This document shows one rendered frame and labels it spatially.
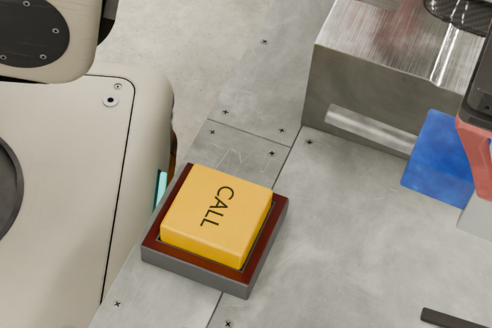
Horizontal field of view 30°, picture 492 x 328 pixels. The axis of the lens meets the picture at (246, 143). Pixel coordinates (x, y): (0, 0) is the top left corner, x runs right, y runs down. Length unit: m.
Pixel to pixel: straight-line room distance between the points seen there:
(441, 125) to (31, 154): 0.91
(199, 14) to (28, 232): 0.84
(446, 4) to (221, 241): 0.26
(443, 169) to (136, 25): 1.48
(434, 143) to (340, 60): 0.15
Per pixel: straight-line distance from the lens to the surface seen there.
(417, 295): 0.65
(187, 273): 0.63
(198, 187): 0.64
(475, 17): 0.73
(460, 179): 0.53
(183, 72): 1.86
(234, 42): 1.93
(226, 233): 0.61
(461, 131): 0.47
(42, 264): 1.27
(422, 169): 0.53
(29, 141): 1.40
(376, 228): 0.68
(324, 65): 0.67
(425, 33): 0.69
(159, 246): 0.63
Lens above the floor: 1.35
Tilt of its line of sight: 50 degrees down
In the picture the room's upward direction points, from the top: 6 degrees clockwise
